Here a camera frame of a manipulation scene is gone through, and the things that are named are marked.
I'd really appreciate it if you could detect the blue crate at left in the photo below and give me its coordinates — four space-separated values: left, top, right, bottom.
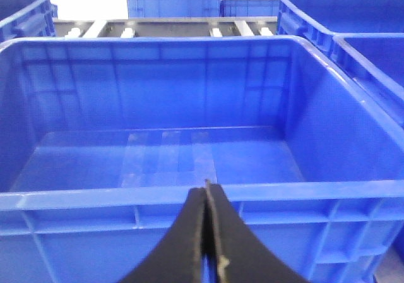
1 0 56 42

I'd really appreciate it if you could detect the distant low blue crate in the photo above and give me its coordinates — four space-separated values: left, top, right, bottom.
220 0 280 17

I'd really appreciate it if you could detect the steel rack frame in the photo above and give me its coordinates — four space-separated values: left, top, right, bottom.
53 16 277 39

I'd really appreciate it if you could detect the blue crate far right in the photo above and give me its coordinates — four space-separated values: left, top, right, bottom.
277 0 403 56

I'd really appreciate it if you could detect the distant tall blue crate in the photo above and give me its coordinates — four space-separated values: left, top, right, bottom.
127 0 221 18

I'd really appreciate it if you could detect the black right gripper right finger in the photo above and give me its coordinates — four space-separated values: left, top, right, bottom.
205 179 307 282

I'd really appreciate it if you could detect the blue crate near right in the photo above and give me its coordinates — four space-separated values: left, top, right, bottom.
330 33 403 126

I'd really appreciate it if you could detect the large blue plastic crate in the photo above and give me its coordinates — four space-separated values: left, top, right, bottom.
1 35 403 282

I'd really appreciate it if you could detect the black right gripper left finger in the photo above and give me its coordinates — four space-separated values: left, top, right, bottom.
120 188 206 282

